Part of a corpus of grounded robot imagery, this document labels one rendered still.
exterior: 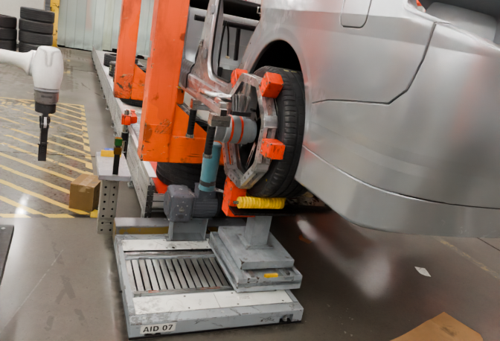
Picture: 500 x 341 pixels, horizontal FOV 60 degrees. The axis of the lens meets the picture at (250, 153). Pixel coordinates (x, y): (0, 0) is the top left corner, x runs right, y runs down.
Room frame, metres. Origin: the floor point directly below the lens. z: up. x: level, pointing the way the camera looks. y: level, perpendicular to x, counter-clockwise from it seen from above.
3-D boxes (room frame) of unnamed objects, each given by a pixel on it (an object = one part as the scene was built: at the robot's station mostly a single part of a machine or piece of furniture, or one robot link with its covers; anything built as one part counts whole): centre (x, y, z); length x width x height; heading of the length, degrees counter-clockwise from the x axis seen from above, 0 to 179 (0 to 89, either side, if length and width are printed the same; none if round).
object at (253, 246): (2.18, -0.11, 0.32); 0.40 x 0.30 x 0.28; 24
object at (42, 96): (1.63, 0.82, 0.94); 0.09 x 0.09 x 0.06
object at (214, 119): (1.88, 0.16, 0.93); 0.09 x 0.05 x 0.05; 114
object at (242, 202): (2.05, -0.10, 0.51); 0.29 x 0.06 x 0.06; 114
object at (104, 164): (2.41, 0.79, 0.44); 0.43 x 0.17 x 0.03; 24
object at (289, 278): (2.17, -0.12, 0.13); 0.50 x 0.36 x 0.10; 24
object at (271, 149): (1.83, -0.09, 0.85); 0.09 x 0.08 x 0.07; 24
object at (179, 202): (2.36, 0.23, 0.26); 0.42 x 0.18 x 0.35; 114
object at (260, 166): (2.11, 0.04, 0.85); 0.54 x 0.07 x 0.54; 24
